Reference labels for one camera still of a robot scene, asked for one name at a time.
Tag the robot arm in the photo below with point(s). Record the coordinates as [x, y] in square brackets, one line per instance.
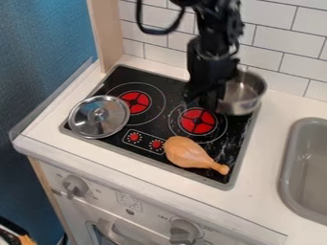
[215, 25]

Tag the toy sink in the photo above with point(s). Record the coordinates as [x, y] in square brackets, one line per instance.
[304, 169]

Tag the toy chicken drumstick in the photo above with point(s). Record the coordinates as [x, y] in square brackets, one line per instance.
[190, 154]

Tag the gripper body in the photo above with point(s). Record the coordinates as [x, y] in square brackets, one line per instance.
[209, 71]

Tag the toy stove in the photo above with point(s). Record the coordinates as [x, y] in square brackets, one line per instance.
[158, 126]

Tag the silver pot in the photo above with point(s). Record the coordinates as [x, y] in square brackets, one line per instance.
[243, 93]

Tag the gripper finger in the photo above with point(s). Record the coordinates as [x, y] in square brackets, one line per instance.
[207, 99]

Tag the silver lid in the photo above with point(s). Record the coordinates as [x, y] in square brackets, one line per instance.
[98, 116]

